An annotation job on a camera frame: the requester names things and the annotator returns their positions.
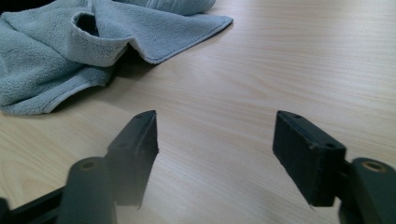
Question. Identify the blue-grey towel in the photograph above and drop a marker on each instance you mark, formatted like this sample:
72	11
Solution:
37	62

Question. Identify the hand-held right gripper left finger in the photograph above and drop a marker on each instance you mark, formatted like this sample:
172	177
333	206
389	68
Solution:
137	149

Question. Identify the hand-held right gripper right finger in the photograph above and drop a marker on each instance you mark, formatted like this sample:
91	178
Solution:
306	161

